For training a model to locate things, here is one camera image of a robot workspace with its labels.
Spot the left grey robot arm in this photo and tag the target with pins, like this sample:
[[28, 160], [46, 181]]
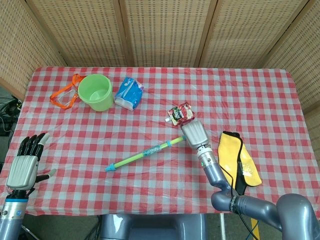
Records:
[[11, 217]]

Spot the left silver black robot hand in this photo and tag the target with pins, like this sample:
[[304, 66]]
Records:
[[22, 172]]

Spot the red drink pouch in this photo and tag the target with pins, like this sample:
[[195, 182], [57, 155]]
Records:
[[181, 113]]

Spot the yellow cloth black trim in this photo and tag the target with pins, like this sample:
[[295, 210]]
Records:
[[228, 152]]

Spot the green plastic bucket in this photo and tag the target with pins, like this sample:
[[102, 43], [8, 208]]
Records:
[[100, 102]]

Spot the grey blue robot torso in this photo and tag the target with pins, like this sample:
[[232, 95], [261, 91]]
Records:
[[152, 227]]

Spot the green blue water pump toy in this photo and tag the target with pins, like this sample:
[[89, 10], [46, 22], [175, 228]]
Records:
[[137, 156]]

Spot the red white checkered tablecloth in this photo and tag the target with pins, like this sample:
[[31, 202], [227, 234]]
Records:
[[125, 190]]

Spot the blue tissue pack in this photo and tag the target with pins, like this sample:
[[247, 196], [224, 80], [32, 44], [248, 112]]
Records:
[[128, 91]]

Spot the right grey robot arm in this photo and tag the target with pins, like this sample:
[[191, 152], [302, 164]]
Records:
[[250, 203]]

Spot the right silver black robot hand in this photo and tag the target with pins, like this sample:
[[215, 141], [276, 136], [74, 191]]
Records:
[[196, 135]]

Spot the woven bamboo folding screen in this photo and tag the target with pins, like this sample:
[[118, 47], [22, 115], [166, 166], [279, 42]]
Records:
[[165, 32]]

